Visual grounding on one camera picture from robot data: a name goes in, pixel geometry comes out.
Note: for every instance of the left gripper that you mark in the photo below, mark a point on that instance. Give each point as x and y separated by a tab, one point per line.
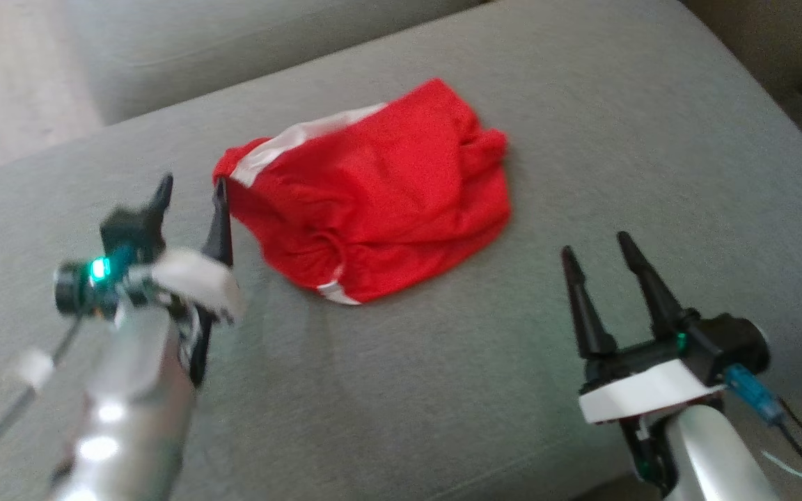
192	282

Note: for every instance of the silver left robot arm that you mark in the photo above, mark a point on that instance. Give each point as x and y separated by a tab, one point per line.
129	417

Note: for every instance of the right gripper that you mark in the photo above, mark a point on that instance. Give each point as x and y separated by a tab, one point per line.
645	393

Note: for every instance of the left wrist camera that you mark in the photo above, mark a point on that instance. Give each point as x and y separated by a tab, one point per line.
77	289

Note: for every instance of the grey sofa seat cushion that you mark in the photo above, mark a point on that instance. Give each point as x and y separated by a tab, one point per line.
443	383

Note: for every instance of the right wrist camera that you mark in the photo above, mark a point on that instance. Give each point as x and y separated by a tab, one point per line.
735	344

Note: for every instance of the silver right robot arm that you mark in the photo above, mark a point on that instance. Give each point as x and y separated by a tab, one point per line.
714	459

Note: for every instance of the red and white garment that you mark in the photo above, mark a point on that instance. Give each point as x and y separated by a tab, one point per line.
373	195

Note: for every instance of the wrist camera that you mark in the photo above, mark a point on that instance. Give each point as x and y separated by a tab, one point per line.
735	344
77	289

